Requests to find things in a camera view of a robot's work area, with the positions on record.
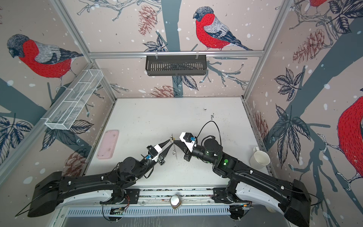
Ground silver metal keyring carabiner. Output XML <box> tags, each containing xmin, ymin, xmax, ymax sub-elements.
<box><xmin>170</xmin><ymin>134</ymin><xmax>177</xmax><ymax>159</ymax></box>

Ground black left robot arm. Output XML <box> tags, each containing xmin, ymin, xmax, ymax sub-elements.
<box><xmin>27</xmin><ymin>140</ymin><xmax>173</xmax><ymax>218</ymax></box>

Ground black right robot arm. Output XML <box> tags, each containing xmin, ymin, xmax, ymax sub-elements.
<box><xmin>174</xmin><ymin>138</ymin><xmax>312</xmax><ymax>227</ymax></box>

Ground round silver knob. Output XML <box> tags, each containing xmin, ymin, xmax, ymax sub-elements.
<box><xmin>169</xmin><ymin>194</ymin><xmax>182</xmax><ymax>209</ymax></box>

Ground pink rectangular tray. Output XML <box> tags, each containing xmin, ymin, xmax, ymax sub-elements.
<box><xmin>97</xmin><ymin>130</ymin><xmax>119</xmax><ymax>159</ymax></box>

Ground white ceramic mug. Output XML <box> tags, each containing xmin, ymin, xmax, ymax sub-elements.
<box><xmin>250</xmin><ymin>147</ymin><xmax>270</xmax><ymax>170</ymax></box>

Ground dark grey hanging shelf basket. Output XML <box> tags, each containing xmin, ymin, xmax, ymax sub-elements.
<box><xmin>145</xmin><ymin>55</ymin><xmax>207</xmax><ymax>76</ymax></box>

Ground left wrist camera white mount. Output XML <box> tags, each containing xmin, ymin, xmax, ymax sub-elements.
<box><xmin>146</xmin><ymin>144</ymin><xmax>163</xmax><ymax>162</ymax></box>

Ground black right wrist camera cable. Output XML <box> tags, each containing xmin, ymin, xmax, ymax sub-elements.
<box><xmin>197</xmin><ymin>120</ymin><xmax>222</xmax><ymax>142</ymax></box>

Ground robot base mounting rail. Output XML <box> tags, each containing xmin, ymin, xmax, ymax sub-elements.
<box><xmin>65</xmin><ymin>185</ymin><xmax>256</xmax><ymax>219</ymax></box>

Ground white wire mesh basket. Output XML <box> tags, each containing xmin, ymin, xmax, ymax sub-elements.
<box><xmin>45</xmin><ymin>69</ymin><xmax>104</xmax><ymax>130</ymax></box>

